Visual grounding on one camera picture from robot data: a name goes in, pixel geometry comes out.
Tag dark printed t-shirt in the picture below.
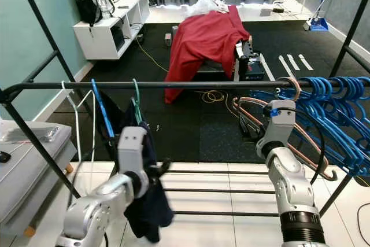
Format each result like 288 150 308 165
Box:
126 163 175 243

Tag copper metal hanger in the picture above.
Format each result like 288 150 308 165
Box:
232 76 339 181

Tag green hanger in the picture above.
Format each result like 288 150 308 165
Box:
132 79 145 121

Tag black machine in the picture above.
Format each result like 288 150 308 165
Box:
234 38 265 81

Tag white tape strip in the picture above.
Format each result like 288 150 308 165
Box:
287 54 302 71
298 54 315 71
278 56 294 78

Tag black metal clothes rack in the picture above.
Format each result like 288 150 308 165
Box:
0 0 370 219

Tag red cloth cover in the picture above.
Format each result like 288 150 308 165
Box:
165 5 251 104

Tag blue white mop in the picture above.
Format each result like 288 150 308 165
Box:
303 0 343 32

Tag white plastic bag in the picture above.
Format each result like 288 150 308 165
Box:
184 0 230 17

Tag flat grey pad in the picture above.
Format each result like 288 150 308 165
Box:
3 127 60 142

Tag dark hanging garment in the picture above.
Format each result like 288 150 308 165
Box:
95 91 154 169

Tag white shelf unit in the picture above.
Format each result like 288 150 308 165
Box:
73 0 150 61

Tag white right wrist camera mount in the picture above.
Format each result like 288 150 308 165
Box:
256 99 297 148

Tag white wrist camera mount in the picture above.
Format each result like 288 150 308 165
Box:
256 99 297 148
119 126 149 179

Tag yellow floor cable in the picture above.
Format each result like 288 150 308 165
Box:
139 38 235 109

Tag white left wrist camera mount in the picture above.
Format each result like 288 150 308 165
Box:
119 126 149 179

